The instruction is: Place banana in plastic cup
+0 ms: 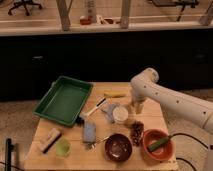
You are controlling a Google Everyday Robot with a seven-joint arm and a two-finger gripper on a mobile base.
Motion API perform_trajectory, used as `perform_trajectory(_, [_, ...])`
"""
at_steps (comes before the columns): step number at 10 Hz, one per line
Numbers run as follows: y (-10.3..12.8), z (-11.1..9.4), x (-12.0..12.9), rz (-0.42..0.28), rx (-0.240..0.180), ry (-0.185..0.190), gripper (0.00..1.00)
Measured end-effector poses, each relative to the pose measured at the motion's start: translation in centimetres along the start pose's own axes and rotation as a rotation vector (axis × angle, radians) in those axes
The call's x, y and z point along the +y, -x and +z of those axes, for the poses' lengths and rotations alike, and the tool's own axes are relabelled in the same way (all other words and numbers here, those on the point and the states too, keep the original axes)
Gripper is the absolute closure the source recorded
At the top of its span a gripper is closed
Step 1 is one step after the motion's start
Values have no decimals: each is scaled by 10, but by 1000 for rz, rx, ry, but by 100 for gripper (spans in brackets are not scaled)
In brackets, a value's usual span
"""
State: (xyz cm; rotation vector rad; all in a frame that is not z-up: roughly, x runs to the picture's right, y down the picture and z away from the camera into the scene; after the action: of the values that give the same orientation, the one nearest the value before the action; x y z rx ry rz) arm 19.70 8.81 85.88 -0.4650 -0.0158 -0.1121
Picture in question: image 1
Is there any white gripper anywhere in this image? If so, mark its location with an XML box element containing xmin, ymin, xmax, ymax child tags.
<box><xmin>131</xmin><ymin>89</ymin><xmax>146</xmax><ymax>114</ymax></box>

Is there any yellow banana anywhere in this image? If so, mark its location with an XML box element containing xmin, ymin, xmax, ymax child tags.
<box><xmin>104</xmin><ymin>91</ymin><xmax>126</xmax><ymax>98</ymax></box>

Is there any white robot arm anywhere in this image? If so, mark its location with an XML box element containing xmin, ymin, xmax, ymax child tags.
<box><xmin>130</xmin><ymin>68</ymin><xmax>213</xmax><ymax>134</ymax></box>

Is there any green plastic cup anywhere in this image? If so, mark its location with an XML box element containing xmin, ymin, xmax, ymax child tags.
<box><xmin>54</xmin><ymin>138</ymin><xmax>70</xmax><ymax>157</ymax></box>

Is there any white lidded jar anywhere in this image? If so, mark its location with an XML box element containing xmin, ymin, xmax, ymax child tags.
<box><xmin>113</xmin><ymin>106</ymin><xmax>128</xmax><ymax>124</ymax></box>

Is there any green cucumber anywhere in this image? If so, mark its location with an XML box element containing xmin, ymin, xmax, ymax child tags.
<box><xmin>147</xmin><ymin>136</ymin><xmax>170</xmax><ymax>152</ymax></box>

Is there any dark purple bowl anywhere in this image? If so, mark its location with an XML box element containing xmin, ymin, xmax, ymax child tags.
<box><xmin>104</xmin><ymin>134</ymin><xmax>132</xmax><ymax>163</ymax></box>

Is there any metal spoon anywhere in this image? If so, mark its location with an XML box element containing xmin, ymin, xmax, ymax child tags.
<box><xmin>88</xmin><ymin>136</ymin><xmax>109</xmax><ymax>149</ymax></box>

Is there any blue sponge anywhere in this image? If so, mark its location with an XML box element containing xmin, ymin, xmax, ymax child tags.
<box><xmin>83</xmin><ymin>122</ymin><xmax>96</xmax><ymax>143</ymax></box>

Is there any orange bowl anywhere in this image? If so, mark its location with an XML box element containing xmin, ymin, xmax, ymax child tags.
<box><xmin>141</xmin><ymin>129</ymin><xmax>174</xmax><ymax>162</ymax></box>

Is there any green plastic tray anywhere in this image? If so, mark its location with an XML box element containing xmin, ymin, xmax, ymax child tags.
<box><xmin>34</xmin><ymin>76</ymin><xmax>93</xmax><ymax>127</ymax></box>

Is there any wooden black brush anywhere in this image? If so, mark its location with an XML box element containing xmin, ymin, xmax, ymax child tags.
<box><xmin>37</xmin><ymin>128</ymin><xmax>62</xmax><ymax>153</ymax></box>

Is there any red object on shelf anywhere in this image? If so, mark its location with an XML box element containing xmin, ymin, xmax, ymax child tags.
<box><xmin>80</xmin><ymin>18</ymin><xmax>92</xmax><ymax>25</ymax></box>

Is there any black stand bottom left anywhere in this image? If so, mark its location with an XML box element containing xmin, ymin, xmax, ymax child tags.
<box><xmin>5</xmin><ymin>138</ymin><xmax>14</xmax><ymax>171</ymax></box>

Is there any black office chair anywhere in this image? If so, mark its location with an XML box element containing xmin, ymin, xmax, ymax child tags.
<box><xmin>8</xmin><ymin>0</ymin><xmax>43</xmax><ymax>16</ymax></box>

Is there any black cable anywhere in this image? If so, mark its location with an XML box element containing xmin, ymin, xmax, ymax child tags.
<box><xmin>170</xmin><ymin>132</ymin><xmax>213</xmax><ymax>171</ymax></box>

